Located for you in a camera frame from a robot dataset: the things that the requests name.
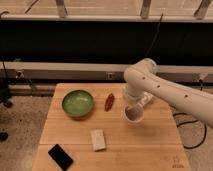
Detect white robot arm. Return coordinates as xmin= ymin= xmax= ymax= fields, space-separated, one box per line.
xmin=123 ymin=58 xmax=213 ymax=128

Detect green ceramic bowl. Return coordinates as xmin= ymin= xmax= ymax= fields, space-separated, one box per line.
xmin=62 ymin=90 xmax=94 ymax=118

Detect small white plastic bottle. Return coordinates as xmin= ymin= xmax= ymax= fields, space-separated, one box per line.
xmin=142 ymin=92 xmax=153 ymax=104

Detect white rectangular block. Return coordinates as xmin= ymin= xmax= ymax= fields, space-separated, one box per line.
xmin=90 ymin=129 xmax=106 ymax=151

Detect black smartphone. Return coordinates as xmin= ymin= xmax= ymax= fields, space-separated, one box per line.
xmin=48 ymin=144 xmax=73 ymax=171

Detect dark chair base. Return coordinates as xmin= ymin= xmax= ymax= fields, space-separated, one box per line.
xmin=0 ymin=79 xmax=13 ymax=141

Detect black floor cables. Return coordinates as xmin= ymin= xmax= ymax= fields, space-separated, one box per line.
xmin=173 ymin=112 xmax=208 ymax=150

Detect black hanging cable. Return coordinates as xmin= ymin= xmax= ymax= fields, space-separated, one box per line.
xmin=143 ymin=13 xmax=165 ymax=60

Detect grey metal wall rail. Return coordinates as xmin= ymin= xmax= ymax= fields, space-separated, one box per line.
xmin=0 ymin=60 xmax=213 ymax=83

